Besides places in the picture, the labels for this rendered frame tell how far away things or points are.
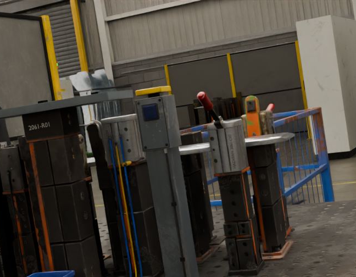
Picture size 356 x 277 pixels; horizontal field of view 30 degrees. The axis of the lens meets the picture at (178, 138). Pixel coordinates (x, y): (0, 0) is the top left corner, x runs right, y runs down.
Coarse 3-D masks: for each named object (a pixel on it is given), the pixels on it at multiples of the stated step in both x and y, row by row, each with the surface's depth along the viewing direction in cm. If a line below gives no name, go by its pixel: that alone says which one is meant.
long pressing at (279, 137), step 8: (256, 136) 176; (264, 136) 171; (272, 136) 166; (280, 136) 160; (288, 136) 165; (200, 144) 180; (208, 144) 176; (248, 144) 161; (256, 144) 161; (264, 144) 160; (184, 152) 167; (192, 152) 166; (200, 152) 166; (88, 160) 183
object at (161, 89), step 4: (148, 88) 140; (152, 88) 139; (156, 88) 139; (160, 88) 139; (164, 88) 140; (168, 88) 143; (136, 92) 140; (140, 92) 140; (144, 92) 140; (148, 92) 140; (152, 92) 139; (156, 92) 139; (160, 92) 143; (148, 96) 142; (152, 96) 141; (156, 96) 141
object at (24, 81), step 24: (0, 24) 485; (24, 24) 514; (48, 24) 541; (0, 48) 481; (24, 48) 509; (48, 48) 539; (0, 72) 478; (24, 72) 505; (48, 72) 536; (0, 96) 475; (24, 96) 502; (48, 96) 533
